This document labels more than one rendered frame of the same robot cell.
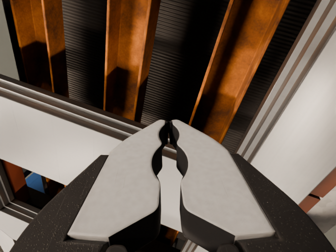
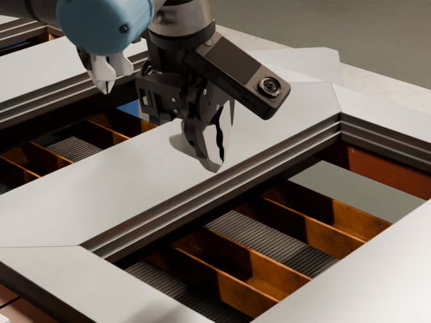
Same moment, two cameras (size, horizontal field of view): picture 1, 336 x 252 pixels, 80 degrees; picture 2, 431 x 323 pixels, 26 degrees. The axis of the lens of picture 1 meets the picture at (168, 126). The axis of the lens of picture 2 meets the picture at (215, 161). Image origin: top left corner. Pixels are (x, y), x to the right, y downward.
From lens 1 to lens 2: 1.01 m
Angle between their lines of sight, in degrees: 38
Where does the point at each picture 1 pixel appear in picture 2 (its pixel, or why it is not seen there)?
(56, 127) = (229, 157)
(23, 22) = (356, 219)
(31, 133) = (235, 137)
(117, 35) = (287, 289)
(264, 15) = not seen: outside the picture
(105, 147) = (183, 178)
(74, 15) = not seen: hidden behind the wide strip
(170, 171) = (122, 208)
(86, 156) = (181, 161)
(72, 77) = (271, 256)
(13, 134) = (244, 124)
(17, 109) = (266, 142)
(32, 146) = not seen: hidden behind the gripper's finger
